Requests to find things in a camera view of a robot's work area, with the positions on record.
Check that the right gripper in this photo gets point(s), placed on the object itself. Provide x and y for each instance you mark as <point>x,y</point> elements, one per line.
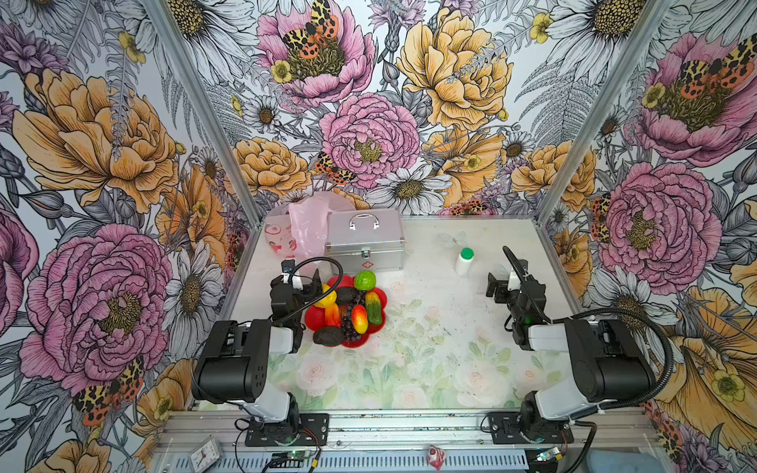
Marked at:
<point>521,291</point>

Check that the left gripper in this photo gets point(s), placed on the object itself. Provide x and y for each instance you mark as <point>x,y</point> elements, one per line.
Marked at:
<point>287,296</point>

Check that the dark avocado bottom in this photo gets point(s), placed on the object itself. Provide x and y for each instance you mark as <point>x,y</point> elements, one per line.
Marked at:
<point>329,336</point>

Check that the red flower-shaped plate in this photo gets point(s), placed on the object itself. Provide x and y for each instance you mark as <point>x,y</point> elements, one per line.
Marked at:
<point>314,318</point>

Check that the red yellow mango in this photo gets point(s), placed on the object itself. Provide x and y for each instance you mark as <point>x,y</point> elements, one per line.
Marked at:
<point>359,318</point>

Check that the pink plastic bag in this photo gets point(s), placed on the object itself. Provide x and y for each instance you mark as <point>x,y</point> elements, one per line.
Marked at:
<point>299,230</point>

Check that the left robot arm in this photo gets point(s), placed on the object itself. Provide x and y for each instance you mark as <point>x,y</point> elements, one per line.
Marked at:
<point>232,367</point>

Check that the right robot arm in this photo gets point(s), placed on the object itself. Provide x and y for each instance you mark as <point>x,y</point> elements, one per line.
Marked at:
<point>605,366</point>

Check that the yellow lemon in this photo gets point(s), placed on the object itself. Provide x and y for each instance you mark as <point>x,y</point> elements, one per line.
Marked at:
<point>328,299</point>

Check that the orange carrot-like fruit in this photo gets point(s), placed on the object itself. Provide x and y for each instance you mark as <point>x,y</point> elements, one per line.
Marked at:
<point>332,315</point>

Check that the dark grape bunch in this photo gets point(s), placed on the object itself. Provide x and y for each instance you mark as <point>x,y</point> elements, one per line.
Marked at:
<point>346,324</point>

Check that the white bottle green cap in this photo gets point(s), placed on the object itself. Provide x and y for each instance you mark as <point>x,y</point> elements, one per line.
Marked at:
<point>464,261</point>

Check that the green lime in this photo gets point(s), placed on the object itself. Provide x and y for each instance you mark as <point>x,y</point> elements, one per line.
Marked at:
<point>365,281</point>

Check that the green red mango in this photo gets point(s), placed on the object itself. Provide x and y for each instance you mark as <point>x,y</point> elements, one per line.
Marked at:
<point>373,305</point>

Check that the silver metal case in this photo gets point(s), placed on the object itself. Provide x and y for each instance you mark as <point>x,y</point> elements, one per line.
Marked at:
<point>362,240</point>

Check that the green circuit board right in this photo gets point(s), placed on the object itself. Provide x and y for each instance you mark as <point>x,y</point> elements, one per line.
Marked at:
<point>553,454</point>

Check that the green circuit board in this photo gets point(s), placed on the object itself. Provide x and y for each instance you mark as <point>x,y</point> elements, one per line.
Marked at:
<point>291,456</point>
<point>553,454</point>

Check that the green circuit board left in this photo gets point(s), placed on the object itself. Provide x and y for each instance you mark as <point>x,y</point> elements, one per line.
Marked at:
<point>291,456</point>

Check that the white vented strip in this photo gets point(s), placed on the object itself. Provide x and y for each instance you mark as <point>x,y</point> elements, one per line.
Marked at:
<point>503,460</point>

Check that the pink small toy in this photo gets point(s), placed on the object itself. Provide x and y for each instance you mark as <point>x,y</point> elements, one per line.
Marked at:
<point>436,457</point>

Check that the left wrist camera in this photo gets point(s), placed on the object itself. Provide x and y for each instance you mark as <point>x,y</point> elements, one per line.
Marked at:
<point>290,274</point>

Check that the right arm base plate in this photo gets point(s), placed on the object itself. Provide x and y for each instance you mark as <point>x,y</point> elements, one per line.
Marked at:
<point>512,428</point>

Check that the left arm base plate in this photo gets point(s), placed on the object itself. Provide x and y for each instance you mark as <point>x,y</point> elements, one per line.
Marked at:
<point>302,430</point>

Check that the aluminium front rail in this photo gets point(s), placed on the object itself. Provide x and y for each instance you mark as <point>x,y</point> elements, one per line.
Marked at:
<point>350,430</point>

